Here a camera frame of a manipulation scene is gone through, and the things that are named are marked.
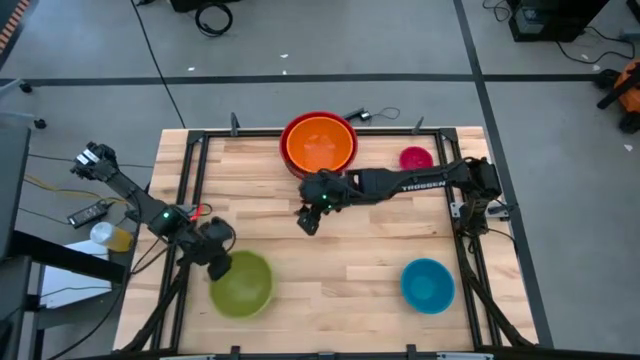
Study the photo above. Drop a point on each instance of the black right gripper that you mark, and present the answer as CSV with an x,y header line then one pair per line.
x,y
325,190

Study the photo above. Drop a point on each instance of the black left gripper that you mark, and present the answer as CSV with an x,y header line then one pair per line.
x,y
210,241

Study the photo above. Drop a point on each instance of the green bowl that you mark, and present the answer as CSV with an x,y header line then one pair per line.
x,y
245,287

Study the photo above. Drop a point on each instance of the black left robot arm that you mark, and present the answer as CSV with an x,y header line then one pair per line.
x,y
131,190

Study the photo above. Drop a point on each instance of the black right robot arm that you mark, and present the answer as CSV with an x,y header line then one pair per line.
x,y
425,183

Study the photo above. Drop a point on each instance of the large red bowl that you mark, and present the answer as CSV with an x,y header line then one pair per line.
x,y
290,160

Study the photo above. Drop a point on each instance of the orange bowl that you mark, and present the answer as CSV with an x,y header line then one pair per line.
x,y
320,144

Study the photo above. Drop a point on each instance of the bottle with yellow liquid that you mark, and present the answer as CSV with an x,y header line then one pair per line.
x,y
112,237

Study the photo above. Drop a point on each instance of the small magenta bowl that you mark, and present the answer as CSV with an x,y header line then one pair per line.
x,y
416,157

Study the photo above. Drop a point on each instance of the blue bowl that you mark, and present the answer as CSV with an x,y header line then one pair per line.
x,y
427,286

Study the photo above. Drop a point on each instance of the white paper sheet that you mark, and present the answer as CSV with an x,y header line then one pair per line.
x,y
70,285

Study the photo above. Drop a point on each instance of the black side desk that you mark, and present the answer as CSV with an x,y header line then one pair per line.
x,y
12,190

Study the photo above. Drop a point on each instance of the grey wheeled chair base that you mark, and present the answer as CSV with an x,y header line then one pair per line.
x,y
20,86

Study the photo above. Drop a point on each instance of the black equipment box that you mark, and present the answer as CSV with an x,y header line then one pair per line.
x,y
550,20

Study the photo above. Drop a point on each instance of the orange striped black panel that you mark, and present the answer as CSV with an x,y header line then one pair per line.
x,y
12,22

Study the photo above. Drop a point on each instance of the orange and black machine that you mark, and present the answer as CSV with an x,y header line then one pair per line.
x,y
631,90

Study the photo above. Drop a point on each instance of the black aluminium table frame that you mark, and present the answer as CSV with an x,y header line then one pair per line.
x,y
199,165

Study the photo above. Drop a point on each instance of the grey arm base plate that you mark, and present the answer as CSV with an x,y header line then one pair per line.
x,y
495,210

